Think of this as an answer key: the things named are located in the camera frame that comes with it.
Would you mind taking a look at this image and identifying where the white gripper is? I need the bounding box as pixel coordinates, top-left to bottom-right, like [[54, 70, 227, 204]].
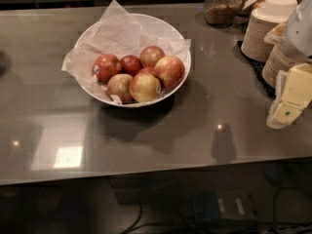
[[264, 0, 312, 129]]

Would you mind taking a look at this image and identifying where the white paper bowl stack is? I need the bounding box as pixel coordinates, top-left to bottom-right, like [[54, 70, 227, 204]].
[[254, 0, 297, 23]]

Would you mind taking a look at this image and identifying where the small red apple middle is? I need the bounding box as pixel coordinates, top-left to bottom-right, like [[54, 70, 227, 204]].
[[138, 67, 154, 74]]

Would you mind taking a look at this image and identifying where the red yellow apple back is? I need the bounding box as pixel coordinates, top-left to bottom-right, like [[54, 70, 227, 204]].
[[139, 46, 165, 67]]

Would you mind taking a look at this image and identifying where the yellow red apple front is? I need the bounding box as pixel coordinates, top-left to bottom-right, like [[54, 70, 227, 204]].
[[129, 72, 161, 102]]

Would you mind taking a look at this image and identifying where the dark red apple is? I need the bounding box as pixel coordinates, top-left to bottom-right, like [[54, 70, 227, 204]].
[[120, 55, 142, 76]]

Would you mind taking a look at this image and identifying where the pale apple front left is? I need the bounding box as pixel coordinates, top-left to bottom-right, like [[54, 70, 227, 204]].
[[106, 74, 134, 103]]

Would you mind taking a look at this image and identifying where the red apple far left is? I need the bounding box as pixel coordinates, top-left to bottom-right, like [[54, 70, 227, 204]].
[[92, 54, 122, 83]]

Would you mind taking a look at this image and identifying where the paper plate stack front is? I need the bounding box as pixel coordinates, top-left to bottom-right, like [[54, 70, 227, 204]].
[[262, 43, 295, 88]]

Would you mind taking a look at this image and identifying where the paper plate stack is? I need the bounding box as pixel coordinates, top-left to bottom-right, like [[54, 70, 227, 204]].
[[241, 8, 281, 62], [262, 43, 295, 88]]

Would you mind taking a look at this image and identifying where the black tray mat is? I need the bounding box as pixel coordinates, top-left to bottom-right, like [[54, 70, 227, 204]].
[[237, 40, 276, 99]]

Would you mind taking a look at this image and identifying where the paper plate stack back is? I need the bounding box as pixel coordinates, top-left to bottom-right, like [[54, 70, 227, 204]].
[[241, 8, 281, 62]]

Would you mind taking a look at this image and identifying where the glass jar with granola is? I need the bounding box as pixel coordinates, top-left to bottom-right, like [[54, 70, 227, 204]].
[[204, 0, 242, 27]]

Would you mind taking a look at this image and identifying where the dark box under table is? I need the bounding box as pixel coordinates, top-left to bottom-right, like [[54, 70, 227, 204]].
[[192, 190, 258, 224]]

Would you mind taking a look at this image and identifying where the white tissue paper liner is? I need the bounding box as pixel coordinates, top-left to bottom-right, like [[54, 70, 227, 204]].
[[62, 1, 191, 108]]

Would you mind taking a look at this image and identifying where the black cable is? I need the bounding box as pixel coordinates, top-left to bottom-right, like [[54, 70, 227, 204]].
[[118, 202, 144, 234]]

